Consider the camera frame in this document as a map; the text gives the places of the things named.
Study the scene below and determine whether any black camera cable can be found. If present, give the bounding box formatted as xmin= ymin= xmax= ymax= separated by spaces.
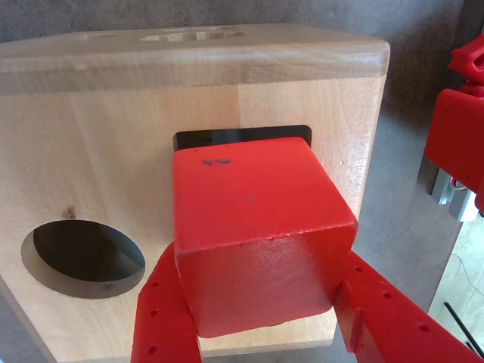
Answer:
xmin=443 ymin=301 xmax=484 ymax=360

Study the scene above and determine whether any aluminium profile rail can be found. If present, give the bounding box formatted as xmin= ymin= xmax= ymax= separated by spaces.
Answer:
xmin=430 ymin=166 xmax=482 ymax=222

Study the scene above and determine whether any wooden shape sorter box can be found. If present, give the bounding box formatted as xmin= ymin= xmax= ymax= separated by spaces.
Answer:
xmin=0 ymin=23 xmax=392 ymax=363

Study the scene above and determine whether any thin white cable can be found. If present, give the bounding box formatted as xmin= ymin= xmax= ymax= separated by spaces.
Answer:
xmin=451 ymin=252 xmax=484 ymax=296

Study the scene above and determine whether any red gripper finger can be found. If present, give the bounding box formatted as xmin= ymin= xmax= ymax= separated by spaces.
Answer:
xmin=129 ymin=243 xmax=204 ymax=363
xmin=334 ymin=250 xmax=484 ymax=363

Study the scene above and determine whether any red wooden cube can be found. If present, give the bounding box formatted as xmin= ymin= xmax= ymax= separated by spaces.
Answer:
xmin=172 ymin=136 xmax=359 ymax=339

